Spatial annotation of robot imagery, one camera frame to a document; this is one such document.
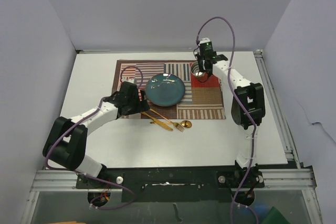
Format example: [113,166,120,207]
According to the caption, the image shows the gold knife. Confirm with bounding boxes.
[141,112,173,131]

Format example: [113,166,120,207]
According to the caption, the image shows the blue object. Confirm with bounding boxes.
[254,202,268,216]

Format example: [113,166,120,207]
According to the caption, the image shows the gold fork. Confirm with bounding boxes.
[150,109,184,132]

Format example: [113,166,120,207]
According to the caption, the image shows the gold spoon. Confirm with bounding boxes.
[150,120,192,128]

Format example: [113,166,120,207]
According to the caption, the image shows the green object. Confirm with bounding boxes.
[261,207,290,224]

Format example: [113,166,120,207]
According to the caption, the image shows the beige metal cup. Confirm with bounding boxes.
[190,61,205,78]

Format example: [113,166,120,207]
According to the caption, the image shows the right side aluminium rail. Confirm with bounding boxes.
[254,49,316,187]

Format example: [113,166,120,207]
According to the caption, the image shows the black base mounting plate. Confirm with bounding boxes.
[76,165,265,203]

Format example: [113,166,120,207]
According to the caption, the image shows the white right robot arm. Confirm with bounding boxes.
[195,38,266,187]

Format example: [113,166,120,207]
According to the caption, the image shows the patchwork striped cloth placemat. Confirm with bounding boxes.
[112,60,225,120]

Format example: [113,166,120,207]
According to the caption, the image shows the blue ceramic plate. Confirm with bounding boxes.
[145,73,186,107]

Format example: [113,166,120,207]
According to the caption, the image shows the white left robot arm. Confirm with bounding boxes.
[43,81,150,188]

